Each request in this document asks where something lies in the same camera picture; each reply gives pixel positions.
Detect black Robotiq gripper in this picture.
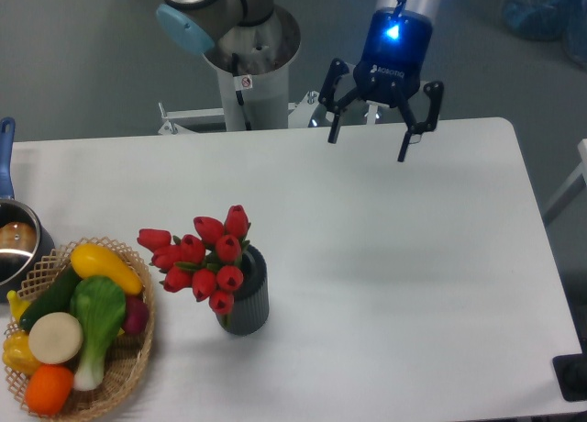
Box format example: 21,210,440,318
317,8,445,163

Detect red tulip bouquet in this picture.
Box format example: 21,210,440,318
137,205,250,326

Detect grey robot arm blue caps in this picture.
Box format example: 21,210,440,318
156,0,444,161

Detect dark grey ribbed vase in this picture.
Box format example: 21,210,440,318
216,246,270,336

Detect blue plastic bag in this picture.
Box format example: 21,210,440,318
500,0,586,69

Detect purple red radish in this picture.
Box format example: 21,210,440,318
121,296,150,335

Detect black clamp at table corner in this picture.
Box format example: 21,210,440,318
552,354,586,402

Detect yellow squash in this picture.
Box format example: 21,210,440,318
70,243,143,295

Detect green bok choy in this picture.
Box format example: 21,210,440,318
70,275,126,392

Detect green cucumber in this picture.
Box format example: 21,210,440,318
19,266,82,332

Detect woven wicker basket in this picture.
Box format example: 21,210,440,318
1,238,155,421

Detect yellow banana tip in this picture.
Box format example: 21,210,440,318
6,290,31,323

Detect orange fruit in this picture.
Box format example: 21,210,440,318
25,364,73,416

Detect yellow bell pepper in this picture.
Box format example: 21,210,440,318
2,330,42,376

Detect white metal base frame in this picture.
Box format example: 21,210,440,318
157,91,384,135

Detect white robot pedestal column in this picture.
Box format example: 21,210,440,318
205,5,301,131

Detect black cable on pedestal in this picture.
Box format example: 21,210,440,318
231,52,252,131

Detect white frame at right edge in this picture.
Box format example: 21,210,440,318
542,139,586,226

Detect blue handled steel saucepan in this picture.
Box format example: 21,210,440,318
1,117,54,304

